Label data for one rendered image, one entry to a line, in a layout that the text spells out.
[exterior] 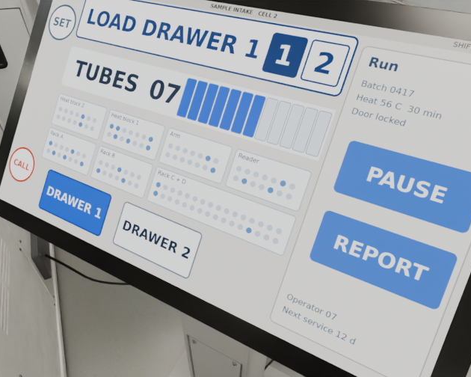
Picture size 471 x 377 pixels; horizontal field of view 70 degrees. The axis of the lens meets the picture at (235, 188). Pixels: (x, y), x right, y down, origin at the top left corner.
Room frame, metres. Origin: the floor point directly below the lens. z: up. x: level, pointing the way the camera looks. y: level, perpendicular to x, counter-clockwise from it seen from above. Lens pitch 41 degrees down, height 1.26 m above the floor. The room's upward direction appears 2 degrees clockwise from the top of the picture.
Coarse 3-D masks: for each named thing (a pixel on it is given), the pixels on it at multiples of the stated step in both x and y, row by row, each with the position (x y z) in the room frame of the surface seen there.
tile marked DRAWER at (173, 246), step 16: (128, 208) 0.24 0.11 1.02; (144, 208) 0.24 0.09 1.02; (128, 224) 0.23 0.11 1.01; (144, 224) 0.23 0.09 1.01; (160, 224) 0.22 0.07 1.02; (176, 224) 0.22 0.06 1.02; (112, 240) 0.22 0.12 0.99; (128, 240) 0.22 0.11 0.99; (144, 240) 0.22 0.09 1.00; (160, 240) 0.21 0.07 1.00; (176, 240) 0.21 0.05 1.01; (192, 240) 0.21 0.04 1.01; (144, 256) 0.21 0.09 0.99; (160, 256) 0.20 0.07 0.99; (176, 256) 0.20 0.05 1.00; (192, 256) 0.20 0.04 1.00; (176, 272) 0.19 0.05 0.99
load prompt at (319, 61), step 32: (96, 0) 0.41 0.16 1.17; (128, 0) 0.39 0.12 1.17; (96, 32) 0.38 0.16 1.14; (128, 32) 0.37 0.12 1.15; (160, 32) 0.36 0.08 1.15; (192, 32) 0.34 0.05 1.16; (224, 32) 0.33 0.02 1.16; (256, 32) 0.32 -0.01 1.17; (288, 32) 0.31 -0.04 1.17; (320, 32) 0.30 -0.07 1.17; (224, 64) 0.31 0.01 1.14; (256, 64) 0.30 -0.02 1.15; (288, 64) 0.29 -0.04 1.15; (320, 64) 0.28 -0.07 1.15
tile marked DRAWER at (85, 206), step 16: (48, 176) 0.29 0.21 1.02; (64, 176) 0.29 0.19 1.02; (48, 192) 0.28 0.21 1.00; (64, 192) 0.27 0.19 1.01; (80, 192) 0.27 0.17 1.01; (96, 192) 0.26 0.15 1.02; (48, 208) 0.27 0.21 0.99; (64, 208) 0.26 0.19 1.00; (80, 208) 0.26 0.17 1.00; (96, 208) 0.25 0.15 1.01; (80, 224) 0.24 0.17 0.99; (96, 224) 0.24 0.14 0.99
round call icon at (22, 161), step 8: (16, 144) 0.33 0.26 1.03; (16, 152) 0.32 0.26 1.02; (24, 152) 0.32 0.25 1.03; (32, 152) 0.32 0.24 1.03; (16, 160) 0.32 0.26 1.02; (24, 160) 0.31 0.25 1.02; (32, 160) 0.31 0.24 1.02; (8, 168) 0.31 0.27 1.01; (16, 168) 0.31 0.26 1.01; (24, 168) 0.31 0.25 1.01; (32, 168) 0.30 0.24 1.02; (8, 176) 0.31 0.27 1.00; (16, 176) 0.30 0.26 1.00; (24, 176) 0.30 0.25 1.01; (32, 176) 0.30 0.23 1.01; (24, 184) 0.29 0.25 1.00
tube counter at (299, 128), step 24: (168, 72) 0.33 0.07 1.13; (168, 96) 0.31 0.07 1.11; (192, 96) 0.30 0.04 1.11; (216, 96) 0.29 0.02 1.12; (240, 96) 0.29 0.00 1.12; (264, 96) 0.28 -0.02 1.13; (192, 120) 0.28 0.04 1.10; (216, 120) 0.28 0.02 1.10; (240, 120) 0.27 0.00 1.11; (264, 120) 0.26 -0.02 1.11; (288, 120) 0.26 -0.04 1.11; (312, 120) 0.25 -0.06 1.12; (264, 144) 0.25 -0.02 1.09; (288, 144) 0.24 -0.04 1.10; (312, 144) 0.24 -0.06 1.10
